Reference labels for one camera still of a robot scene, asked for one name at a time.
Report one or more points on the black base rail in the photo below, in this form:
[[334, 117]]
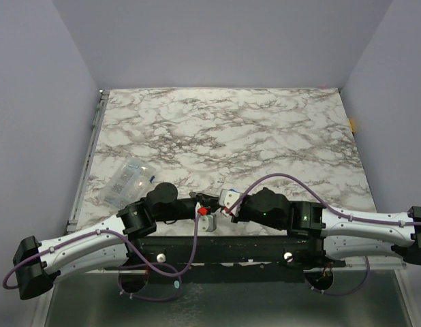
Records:
[[226, 259]]

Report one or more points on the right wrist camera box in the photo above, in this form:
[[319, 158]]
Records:
[[226, 200]]

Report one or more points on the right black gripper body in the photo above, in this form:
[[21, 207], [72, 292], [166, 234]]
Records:
[[236, 211]]

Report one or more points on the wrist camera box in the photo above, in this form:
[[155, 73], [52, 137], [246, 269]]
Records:
[[226, 200], [207, 223]]

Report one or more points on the left side metal rail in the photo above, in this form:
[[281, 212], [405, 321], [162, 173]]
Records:
[[100, 107]]

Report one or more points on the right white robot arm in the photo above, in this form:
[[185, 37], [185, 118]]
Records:
[[342, 233]]

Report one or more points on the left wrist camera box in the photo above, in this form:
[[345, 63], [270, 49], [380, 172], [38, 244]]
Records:
[[207, 223]]

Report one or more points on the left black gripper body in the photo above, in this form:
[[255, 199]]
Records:
[[185, 208]]

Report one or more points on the clear plastic parts box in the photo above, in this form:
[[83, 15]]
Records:
[[128, 184]]

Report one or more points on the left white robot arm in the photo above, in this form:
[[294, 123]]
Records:
[[38, 265]]

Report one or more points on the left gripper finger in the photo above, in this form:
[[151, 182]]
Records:
[[202, 199], [208, 208]]

